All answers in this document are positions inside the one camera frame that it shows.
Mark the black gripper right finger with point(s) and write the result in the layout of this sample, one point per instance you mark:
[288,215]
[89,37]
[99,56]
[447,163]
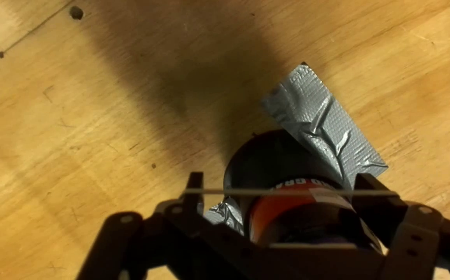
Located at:
[416,238]

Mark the dark bottle with orange label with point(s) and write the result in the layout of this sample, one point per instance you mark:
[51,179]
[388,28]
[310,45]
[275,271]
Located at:
[271,165]

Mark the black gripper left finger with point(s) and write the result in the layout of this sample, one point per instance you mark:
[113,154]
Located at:
[146,243]

